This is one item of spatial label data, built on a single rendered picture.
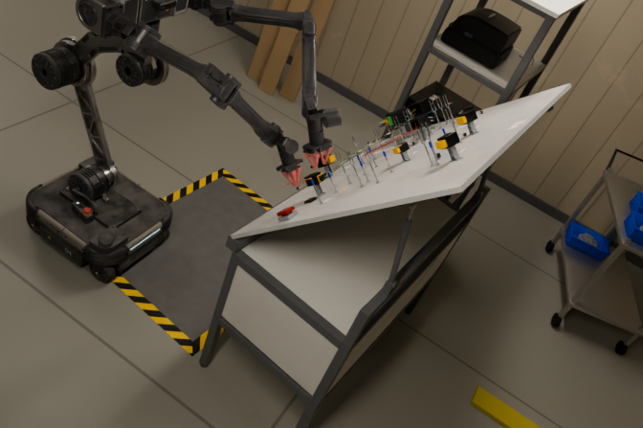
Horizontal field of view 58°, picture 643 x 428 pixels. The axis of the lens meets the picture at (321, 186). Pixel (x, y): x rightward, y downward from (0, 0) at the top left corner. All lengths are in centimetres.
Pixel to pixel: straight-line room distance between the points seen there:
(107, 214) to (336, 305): 139
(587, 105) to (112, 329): 353
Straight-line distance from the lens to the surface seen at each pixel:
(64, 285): 321
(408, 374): 332
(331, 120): 218
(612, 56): 460
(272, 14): 253
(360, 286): 243
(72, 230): 313
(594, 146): 482
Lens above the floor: 250
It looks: 37 degrees down
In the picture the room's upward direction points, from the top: 22 degrees clockwise
